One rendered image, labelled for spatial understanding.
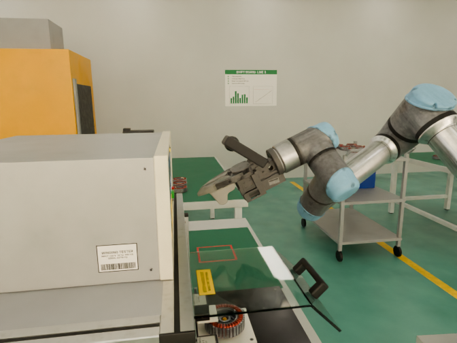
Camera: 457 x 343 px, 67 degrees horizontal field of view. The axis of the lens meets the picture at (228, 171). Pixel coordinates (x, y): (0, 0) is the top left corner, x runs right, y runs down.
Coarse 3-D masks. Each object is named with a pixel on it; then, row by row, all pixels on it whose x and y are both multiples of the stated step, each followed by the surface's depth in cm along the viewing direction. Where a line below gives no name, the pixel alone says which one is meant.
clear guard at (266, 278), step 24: (192, 264) 72; (216, 264) 72; (240, 264) 72; (264, 264) 72; (288, 264) 77; (192, 288) 63; (216, 288) 63; (240, 288) 63; (264, 288) 63; (288, 288) 63; (216, 312) 56; (240, 312) 56
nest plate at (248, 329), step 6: (246, 318) 100; (198, 324) 98; (204, 324) 98; (246, 324) 97; (198, 330) 95; (204, 330) 95; (246, 330) 95; (252, 330) 95; (240, 336) 92; (246, 336) 92; (252, 336) 92; (222, 342) 90; (228, 342) 90; (234, 342) 90; (240, 342) 90; (246, 342) 90; (252, 342) 90
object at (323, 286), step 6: (300, 264) 74; (306, 264) 72; (294, 270) 74; (300, 270) 74; (312, 270) 70; (312, 276) 68; (318, 276) 67; (318, 282) 66; (324, 282) 65; (312, 288) 66; (318, 288) 65; (324, 288) 65; (312, 294) 65; (318, 294) 65
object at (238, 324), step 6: (228, 318) 96; (234, 318) 97; (240, 318) 94; (210, 324) 92; (216, 324) 92; (222, 324) 92; (228, 324) 92; (234, 324) 92; (240, 324) 92; (210, 330) 92; (216, 330) 91; (222, 330) 90; (228, 330) 90; (234, 330) 91; (240, 330) 92; (222, 336) 92; (228, 336) 91; (234, 336) 91
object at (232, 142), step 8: (224, 136) 84; (232, 136) 82; (224, 144) 80; (232, 144) 80; (240, 144) 81; (240, 152) 81; (248, 152) 82; (256, 152) 82; (256, 160) 82; (264, 160) 83
